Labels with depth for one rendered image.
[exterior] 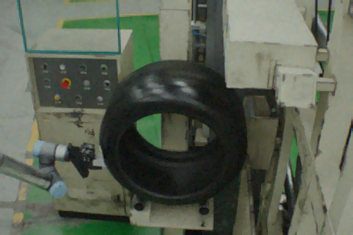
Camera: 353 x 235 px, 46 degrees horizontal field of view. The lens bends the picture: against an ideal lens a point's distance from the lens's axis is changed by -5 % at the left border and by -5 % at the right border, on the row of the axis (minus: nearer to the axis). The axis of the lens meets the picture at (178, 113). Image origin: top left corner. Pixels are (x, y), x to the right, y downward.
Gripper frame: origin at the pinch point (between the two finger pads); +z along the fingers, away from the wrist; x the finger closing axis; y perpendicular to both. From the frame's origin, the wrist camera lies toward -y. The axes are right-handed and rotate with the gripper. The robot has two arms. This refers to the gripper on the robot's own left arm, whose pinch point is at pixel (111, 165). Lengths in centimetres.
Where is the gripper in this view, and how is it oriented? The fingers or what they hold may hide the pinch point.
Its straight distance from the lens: 190.7
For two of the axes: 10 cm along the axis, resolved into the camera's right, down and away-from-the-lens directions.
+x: 0.8, -5.2, 8.5
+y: 1.4, -8.4, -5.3
